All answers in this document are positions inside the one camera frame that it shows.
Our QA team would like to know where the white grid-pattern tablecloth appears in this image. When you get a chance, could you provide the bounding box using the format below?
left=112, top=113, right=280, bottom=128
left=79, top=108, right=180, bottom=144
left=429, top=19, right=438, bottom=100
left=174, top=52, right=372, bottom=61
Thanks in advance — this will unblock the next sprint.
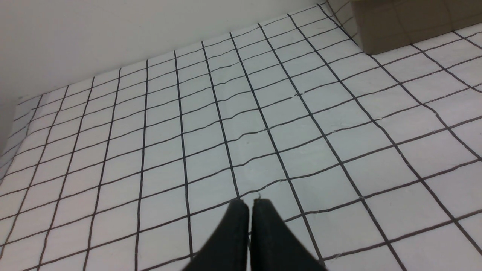
left=0, top=1, right=482, bottom=271

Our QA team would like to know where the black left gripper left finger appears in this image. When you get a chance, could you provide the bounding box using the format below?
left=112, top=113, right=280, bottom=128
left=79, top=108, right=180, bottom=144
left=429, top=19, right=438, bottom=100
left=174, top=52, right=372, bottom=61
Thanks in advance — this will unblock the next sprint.
left=183, top=199, right=249, bottom=271

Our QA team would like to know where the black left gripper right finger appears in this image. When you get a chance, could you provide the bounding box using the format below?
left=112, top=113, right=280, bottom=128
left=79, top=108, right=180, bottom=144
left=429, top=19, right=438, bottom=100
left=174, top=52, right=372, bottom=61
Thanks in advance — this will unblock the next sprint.
left=251, top=199, right=327, bottom=271

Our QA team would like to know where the olive green plastic bin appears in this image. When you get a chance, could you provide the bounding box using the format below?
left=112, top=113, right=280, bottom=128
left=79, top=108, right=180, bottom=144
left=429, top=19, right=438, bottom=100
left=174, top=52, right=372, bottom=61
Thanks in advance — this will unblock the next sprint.
left=351, top=0, right=482, bottom=55

